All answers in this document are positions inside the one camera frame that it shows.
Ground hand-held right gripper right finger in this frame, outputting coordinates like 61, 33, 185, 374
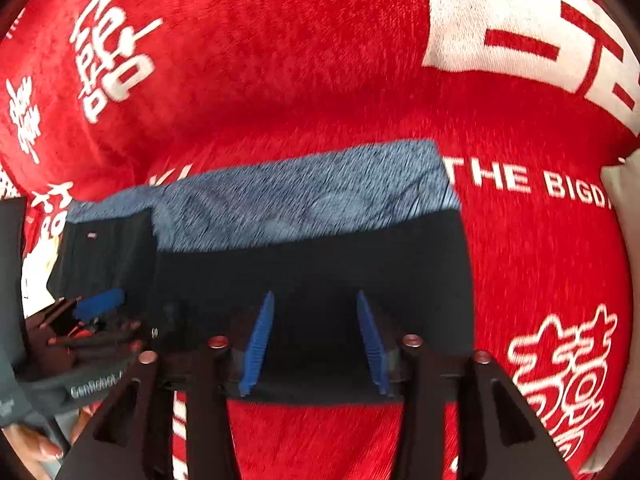
355, 290, 576, 480

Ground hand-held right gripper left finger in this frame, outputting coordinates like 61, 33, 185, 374
55, 290, 276, 480

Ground black pants with blue stripes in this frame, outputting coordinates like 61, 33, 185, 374
47, 140, 476, 406

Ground cream folded garment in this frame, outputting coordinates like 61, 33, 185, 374
22, 240, 66, 311

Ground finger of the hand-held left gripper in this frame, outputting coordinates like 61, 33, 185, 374
25, 297, 83, 343
72, 287, 127, 322

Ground person's left hand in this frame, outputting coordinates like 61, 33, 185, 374
0, 405, 101, 476

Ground red printed blanket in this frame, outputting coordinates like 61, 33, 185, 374
0, 0, 640, 480

